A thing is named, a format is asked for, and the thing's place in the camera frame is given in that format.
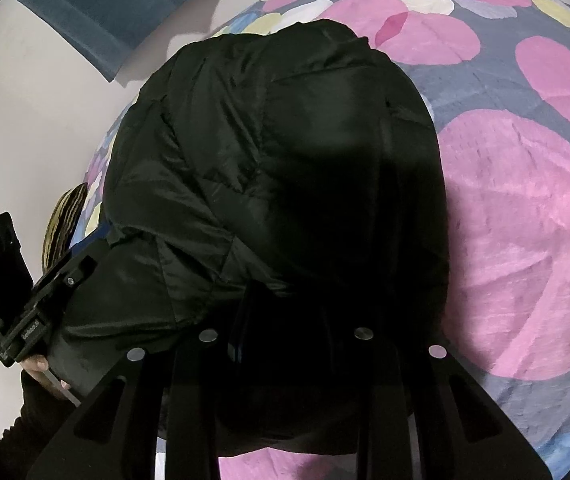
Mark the black puffer jacket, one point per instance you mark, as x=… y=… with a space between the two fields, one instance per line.
x=286 y=192

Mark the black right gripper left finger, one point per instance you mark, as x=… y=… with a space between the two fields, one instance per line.
x=113 y=433

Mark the dark knit left sleeve forearm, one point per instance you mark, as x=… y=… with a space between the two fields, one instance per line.
x=41 y=416

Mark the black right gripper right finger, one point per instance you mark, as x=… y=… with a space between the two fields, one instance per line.
x=422 y=416

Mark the striped yellow black cloth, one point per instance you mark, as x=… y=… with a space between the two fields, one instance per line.
x=61 y=226

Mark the person's left hand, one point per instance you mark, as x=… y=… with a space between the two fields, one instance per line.
x=36 y=367

